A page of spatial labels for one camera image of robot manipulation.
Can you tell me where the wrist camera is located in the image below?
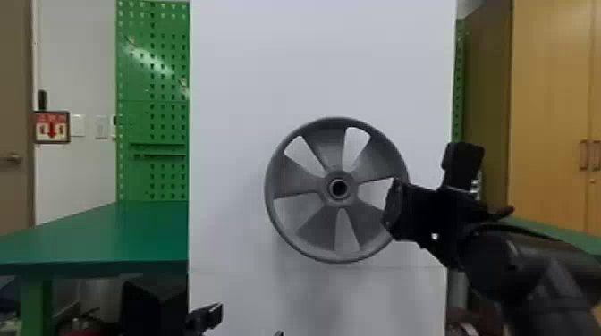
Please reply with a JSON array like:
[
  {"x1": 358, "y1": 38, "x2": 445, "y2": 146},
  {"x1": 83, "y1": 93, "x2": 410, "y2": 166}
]
[
  {"x1": 440, "y1": 141, "x2": 486, "y2": 191},
  {"x1": 119, "y1": 276, "x2": 190, "y2": 336}
]

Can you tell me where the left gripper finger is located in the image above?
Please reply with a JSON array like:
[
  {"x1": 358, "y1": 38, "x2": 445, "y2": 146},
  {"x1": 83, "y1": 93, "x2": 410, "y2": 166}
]
[{"x1": 183, "y1": 302, "x2": 224, "y2": 336}]

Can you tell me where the red wall sign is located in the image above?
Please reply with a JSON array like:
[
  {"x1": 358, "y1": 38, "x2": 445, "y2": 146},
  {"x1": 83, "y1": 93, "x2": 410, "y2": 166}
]
[{"x1": 33, "y1": 110, "x2": 72, "y2": 145}]

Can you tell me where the wooden cupboard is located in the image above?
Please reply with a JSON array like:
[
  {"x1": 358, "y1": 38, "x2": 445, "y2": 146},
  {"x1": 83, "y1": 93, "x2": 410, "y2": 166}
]
[{"x1": 506, "y1": 0, "x2": 601, "y2": 237}]

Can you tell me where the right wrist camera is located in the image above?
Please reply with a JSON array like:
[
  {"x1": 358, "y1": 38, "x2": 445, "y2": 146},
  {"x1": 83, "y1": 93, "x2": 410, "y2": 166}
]
[{"x1": 440, "y1": 141, "x2": 486, "y2": 191}]

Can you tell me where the white panel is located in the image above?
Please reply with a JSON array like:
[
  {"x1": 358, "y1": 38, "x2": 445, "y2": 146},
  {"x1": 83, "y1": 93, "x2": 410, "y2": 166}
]
[{"x1": 188, "y1": 0, "x2": 458, "y2": 336}]

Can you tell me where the grey wheel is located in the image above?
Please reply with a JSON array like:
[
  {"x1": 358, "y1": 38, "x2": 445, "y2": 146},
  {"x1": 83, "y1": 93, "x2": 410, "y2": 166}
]
[{"x1": 263, "y1": 116, "x2": 410, "y2": 265}]

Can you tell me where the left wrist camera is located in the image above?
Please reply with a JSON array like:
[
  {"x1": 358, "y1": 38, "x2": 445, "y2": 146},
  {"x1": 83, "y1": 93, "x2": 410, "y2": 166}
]
[{"x1": 119, "y1": 276, "x2": 190, "y2": 336}]

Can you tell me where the white wall switch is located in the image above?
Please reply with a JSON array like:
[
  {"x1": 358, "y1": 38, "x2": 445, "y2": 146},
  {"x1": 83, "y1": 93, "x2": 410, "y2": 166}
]
[
  {"x1": 70, "y1": 113, "x2": 87, "y2": 139},
  {"x1": 94, "y1": 114, "x2": 111, "y2": 141}
]

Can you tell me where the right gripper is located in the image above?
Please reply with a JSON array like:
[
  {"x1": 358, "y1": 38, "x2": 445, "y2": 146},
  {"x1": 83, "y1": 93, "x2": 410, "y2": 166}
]
[{"x1": 382, "y1": 177, "x2": 477, "y2": 246}]

